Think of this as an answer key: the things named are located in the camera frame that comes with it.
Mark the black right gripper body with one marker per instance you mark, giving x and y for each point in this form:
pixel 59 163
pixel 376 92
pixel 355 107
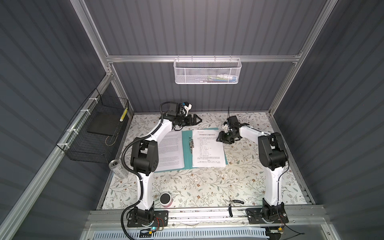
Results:
pixel 232 139

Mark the yellow marker pen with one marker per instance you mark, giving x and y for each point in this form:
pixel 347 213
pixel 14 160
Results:
pixel 123 114

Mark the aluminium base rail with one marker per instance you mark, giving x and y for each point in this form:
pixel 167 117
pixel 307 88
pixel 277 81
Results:
pixel 190 217

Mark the white wire mesh basket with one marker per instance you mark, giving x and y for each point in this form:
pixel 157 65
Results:
pixel 186 71

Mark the white paper sheets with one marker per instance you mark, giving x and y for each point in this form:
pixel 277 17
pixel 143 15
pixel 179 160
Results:
pixel 207 152

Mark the teal plastic folder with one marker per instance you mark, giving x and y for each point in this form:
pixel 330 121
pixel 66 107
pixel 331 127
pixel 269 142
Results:
pixel 188 157

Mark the silver drink can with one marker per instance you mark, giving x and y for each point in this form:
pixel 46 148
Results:
pixel 117 168

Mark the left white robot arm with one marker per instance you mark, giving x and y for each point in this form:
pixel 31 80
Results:
pixel 141 156

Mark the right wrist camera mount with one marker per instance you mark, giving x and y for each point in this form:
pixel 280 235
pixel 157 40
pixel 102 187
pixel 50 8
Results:
pixel 225 127

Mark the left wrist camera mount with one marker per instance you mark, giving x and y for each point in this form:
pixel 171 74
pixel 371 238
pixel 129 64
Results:
pixel 186 107

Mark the metal folder clip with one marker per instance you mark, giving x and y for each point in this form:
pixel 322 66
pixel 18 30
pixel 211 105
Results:
pixel 191 144

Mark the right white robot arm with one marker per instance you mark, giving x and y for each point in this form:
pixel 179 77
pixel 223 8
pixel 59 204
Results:
pixel 274 158

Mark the black wire basket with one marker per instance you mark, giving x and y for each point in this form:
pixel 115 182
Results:
pixel 79 145

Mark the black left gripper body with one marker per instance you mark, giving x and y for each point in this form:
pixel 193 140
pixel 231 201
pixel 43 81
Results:
pixel 183 121

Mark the printed paper sheet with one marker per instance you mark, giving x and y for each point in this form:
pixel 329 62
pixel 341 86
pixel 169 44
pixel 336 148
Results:
pixel 171 153

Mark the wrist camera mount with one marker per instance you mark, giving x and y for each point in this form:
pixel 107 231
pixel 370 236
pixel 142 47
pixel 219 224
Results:
pixel 225 127
pixel 186 107

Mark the black foam pad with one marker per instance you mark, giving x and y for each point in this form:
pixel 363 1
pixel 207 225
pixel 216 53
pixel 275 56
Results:
pixel 105 124

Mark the pens in white basket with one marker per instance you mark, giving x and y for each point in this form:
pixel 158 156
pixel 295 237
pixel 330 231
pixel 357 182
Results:
pixel 218 79

